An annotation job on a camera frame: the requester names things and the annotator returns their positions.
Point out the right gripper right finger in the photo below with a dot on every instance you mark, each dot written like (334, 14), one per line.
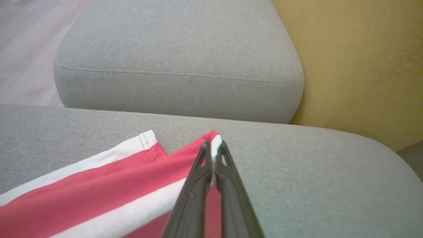
(234, 205)

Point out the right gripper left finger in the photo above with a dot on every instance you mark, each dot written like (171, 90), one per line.
(193, 205)

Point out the red Bulls basketball jersey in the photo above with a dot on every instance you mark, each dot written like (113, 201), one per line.
(82, 195)

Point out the grey cushion with seam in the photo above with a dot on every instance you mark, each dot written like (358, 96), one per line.
(178, 49)

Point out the yellow sofa cushion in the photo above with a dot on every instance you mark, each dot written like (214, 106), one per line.
(363, 66)

